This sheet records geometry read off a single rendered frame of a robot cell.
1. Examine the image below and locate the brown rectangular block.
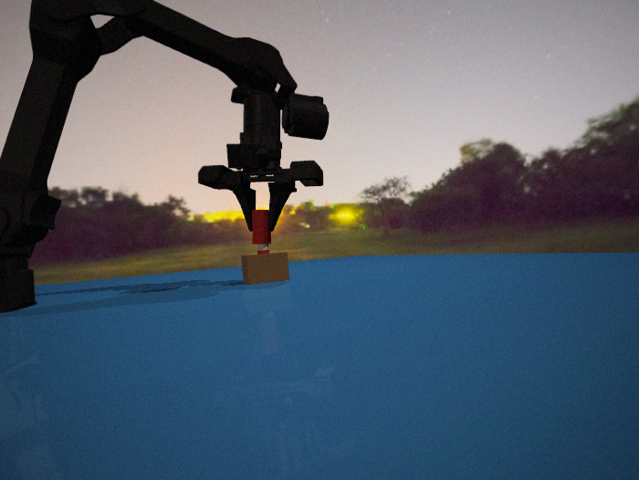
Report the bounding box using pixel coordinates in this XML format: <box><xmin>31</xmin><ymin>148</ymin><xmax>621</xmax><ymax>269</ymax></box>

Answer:
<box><xmin>241</xmin><ymin>252</ymin><xmax>289</xmax><ymax>285</ymax></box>

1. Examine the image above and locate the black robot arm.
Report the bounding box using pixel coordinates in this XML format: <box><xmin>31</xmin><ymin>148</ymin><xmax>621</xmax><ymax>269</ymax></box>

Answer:
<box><xmin>0</xmin><ymin>0</ymin><xmax>329</xmax><ymax>313</ymax></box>

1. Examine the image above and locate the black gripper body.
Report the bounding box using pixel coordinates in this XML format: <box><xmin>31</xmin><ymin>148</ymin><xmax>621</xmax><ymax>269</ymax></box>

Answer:
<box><xmin>198</xmin><ymin>125</ymin><xmax>323</xmax><ymax>190</ymax></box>

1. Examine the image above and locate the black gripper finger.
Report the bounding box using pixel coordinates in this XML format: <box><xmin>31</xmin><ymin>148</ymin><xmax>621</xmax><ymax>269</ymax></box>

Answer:
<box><xmin>268</xmin><ymin>182</ymin><xmax>297</xmax><ymax>232</ymax></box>
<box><xmin>224</xmin><ymin>183</ymin><xmax>256</xmax><ymax>232</ymax></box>

